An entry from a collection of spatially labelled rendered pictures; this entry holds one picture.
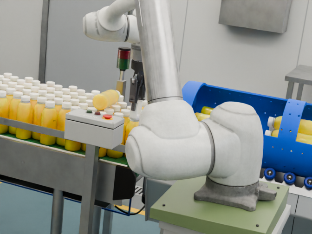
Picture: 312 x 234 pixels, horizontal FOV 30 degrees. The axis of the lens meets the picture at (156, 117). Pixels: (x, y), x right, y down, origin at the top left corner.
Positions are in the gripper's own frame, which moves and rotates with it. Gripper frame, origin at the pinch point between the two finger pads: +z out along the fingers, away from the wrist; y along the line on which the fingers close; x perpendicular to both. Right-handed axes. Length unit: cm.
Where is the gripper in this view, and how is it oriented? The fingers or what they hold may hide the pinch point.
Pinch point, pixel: (135, 109)
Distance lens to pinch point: 234.1
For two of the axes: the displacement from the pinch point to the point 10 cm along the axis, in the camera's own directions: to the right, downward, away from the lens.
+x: -9.3, -1.9, 3.1
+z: -1.1, 9.6, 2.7
